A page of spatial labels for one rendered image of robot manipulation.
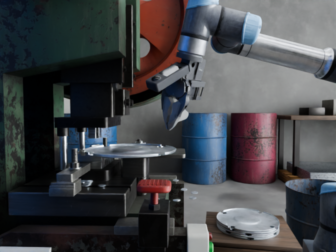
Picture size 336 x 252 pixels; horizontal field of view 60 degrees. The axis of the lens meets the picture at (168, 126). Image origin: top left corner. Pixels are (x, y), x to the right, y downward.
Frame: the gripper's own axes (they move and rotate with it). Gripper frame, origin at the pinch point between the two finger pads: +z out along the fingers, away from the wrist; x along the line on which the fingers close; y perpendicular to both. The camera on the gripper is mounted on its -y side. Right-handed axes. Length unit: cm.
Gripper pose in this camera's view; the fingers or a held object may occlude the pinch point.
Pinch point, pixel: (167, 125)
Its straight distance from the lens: 81.2
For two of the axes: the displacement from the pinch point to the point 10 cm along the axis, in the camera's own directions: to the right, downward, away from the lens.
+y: 6.9, -0.4, 7.2
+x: -6.9, -3.5, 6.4
